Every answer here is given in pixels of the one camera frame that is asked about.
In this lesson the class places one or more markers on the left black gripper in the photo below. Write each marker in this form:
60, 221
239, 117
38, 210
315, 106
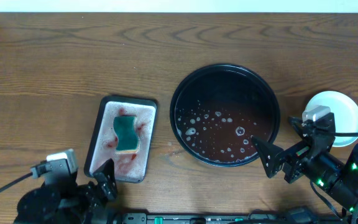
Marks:
95, 191

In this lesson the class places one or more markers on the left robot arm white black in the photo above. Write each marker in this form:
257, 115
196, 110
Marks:
61, 200

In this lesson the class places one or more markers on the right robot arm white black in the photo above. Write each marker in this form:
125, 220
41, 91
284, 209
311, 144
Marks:
345, 190

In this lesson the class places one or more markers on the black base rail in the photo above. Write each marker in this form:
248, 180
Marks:
299, 215

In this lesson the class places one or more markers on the round black serving tray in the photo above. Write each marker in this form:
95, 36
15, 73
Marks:
217, 109

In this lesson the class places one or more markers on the black rectangular soapy tray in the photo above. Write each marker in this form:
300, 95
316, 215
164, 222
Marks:
128, 167

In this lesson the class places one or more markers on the green scrubbing sponge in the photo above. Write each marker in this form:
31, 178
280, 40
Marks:
127, 139

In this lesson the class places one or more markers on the mint plate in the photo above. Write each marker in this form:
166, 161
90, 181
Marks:
345, 110

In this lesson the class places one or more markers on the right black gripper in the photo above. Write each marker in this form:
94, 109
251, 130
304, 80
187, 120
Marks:
294, 159

